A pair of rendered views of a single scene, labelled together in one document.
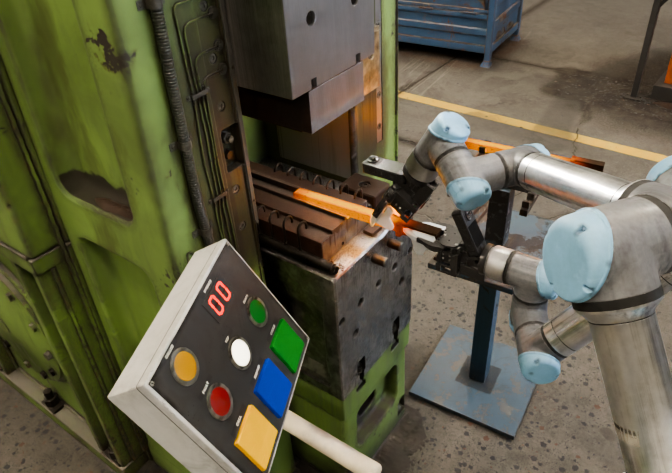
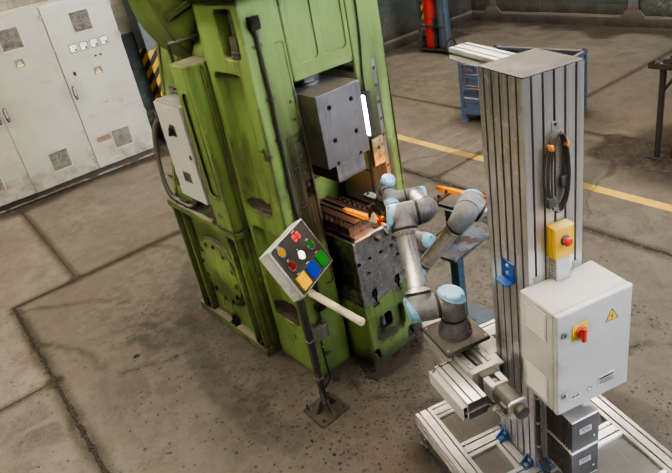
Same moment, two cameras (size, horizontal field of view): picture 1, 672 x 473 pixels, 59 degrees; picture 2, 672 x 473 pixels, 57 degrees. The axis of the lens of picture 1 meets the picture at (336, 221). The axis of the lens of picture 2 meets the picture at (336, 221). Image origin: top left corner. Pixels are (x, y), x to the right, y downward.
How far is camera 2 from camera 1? 2.13 m
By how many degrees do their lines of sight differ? 17
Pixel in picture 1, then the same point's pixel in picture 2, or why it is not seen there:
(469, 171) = (390, 196)
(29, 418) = (223, 330)
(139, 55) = (274, 156)
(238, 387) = (299, 264)
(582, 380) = not seen: hidden behind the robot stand
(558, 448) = not seen: hidden behind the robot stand
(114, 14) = (267, 144)
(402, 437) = (410, 347)
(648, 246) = (407, 213)
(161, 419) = (273, 266)
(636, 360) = (403, 246)
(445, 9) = not seen: hidden behind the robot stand
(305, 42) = (333, 149)
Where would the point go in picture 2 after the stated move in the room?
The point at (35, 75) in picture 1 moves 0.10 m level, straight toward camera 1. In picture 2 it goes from (241, 161) to (243, 167)
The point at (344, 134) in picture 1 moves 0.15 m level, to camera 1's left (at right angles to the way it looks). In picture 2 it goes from (370, 183) to (346, 185)
